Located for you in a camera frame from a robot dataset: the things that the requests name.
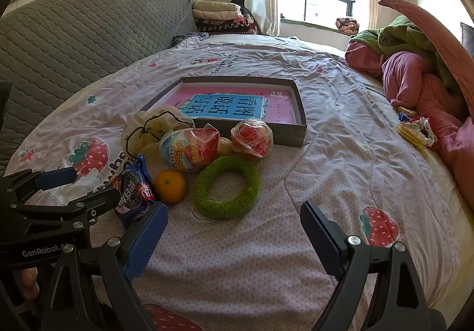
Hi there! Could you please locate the stack of folded blankets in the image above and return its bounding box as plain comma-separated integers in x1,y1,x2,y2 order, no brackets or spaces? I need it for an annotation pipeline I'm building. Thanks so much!
192,0,260,35

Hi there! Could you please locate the blue cookie snack pack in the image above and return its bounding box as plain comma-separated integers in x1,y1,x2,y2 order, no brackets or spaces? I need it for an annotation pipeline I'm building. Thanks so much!
111,154,155,230

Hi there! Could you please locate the grey shallow cardboard box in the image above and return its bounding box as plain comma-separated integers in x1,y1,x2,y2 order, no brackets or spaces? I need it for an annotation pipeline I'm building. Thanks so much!
141,76,307,147

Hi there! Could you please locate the person hand on left gripper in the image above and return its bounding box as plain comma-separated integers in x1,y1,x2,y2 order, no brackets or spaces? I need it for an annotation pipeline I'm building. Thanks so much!
20,268,39,300

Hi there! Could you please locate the cream drawstring pouch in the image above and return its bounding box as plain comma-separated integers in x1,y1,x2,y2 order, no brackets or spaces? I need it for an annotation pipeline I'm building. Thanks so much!
121,105,195,160

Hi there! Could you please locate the grey quilted headboard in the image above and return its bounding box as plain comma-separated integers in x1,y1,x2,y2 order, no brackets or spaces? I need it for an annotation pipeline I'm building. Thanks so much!
1,0,197,170

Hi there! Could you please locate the surprise egg snack bag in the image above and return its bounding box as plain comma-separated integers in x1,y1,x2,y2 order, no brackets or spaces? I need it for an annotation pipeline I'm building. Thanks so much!
159,124,220,171

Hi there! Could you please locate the pink and blue book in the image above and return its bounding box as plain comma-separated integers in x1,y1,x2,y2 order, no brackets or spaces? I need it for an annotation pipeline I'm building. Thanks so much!
158,84,297,124

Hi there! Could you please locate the orange tangerine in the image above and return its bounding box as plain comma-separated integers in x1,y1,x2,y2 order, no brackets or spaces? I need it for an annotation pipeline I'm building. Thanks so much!
153,170,187,205

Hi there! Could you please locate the green knitted ring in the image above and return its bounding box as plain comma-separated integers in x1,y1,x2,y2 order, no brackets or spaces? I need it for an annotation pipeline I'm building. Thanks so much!
192,155,261,221

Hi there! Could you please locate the pink crumpled quilt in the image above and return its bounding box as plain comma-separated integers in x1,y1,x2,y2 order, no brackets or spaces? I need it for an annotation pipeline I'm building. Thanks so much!
345,41,473,205

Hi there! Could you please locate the dark wall picture frame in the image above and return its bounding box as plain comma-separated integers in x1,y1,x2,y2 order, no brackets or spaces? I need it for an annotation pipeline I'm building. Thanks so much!
460,22,474,57

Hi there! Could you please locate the floral cloth on windowsill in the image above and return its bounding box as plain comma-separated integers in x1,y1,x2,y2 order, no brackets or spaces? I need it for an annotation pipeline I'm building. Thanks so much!
335,17,360,36

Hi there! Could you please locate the strawberry print bed sheet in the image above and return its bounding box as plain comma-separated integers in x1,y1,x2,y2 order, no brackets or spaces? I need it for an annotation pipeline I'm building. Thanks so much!
7,36,459,330

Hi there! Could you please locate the green blanket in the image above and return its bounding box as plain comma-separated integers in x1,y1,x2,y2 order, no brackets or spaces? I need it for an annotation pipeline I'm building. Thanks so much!
350,16,460,93

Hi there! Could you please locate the yellow floral snack bundle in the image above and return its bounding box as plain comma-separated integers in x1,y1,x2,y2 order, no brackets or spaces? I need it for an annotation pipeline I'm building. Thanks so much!
396,106,438,150

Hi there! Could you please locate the pink pillow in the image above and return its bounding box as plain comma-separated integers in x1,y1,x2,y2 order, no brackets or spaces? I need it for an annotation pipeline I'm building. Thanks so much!
378,0,474,116

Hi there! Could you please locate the beige walnut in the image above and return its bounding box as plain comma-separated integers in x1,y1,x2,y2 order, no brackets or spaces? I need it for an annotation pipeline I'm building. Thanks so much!
218,137,235,156

